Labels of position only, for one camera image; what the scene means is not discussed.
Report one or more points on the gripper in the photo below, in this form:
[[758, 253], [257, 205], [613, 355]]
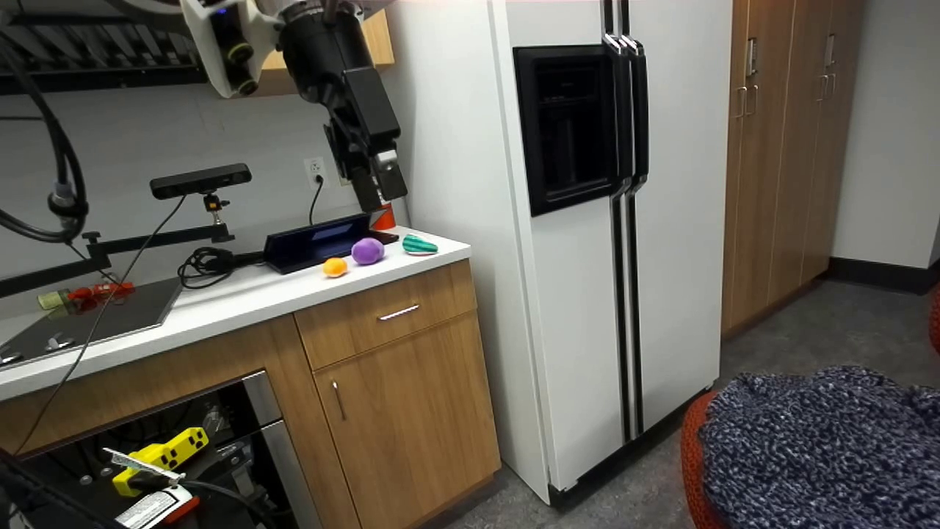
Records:
[[323, 51]]

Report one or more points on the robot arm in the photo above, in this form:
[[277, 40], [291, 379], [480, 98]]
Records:
[[202, 29]]

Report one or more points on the wooden drawer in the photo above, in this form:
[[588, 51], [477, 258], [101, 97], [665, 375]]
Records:
[[382, 316]]

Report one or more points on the orange cone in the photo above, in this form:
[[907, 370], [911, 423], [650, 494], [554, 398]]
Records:
[[384, 219]]

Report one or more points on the purple toy egg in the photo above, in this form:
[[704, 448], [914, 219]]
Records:
[[367, 251]]

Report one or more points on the green striped toy egg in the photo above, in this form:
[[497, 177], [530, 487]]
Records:
[[419, 245]]

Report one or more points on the black box with dark screen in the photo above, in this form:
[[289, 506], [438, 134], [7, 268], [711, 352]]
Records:
[[316, 242]]

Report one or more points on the orange toy egg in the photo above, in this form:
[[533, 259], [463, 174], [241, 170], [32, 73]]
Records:
[[335, 267]]

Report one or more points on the wooden cabinet door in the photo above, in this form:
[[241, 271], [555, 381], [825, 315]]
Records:
[[418, 419]]

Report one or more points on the white refrigerator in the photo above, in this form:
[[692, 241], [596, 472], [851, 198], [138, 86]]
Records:
[[573, 330]]

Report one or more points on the refrigerator door with dispenser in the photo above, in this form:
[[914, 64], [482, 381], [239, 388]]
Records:
[[573, 330]]

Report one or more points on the black cooktop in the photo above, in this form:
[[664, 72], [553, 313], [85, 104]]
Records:
[[125, 316]]

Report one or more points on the red tool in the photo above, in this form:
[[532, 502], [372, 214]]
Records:
[[103, 291]]

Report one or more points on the plain refrigerator door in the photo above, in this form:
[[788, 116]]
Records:
[[683, 220]]

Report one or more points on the black range hood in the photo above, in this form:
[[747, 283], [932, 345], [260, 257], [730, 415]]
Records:
[[95, 51]]

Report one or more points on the yellow power strip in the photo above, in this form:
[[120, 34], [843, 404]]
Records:
[[165, 455]]

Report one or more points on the tall wooden cabinet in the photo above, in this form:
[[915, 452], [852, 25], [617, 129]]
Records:
[[771, 184]]

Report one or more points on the white and red device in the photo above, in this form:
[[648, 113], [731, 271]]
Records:
[[158, 507]]

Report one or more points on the orange pouf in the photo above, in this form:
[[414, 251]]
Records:
[[692, 470]]

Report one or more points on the blue knit blanket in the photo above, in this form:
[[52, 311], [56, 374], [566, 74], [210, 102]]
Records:
[[822, 448]]

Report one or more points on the wall socket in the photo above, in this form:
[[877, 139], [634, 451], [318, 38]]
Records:
[[316, 170]]

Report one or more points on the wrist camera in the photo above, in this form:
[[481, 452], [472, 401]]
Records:
[[373, 110]]

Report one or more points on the wooden wall cabinet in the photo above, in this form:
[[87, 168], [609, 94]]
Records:
[[382, 44]]

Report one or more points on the camera on mount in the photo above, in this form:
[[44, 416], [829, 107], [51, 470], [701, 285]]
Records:
[[200, 181]]

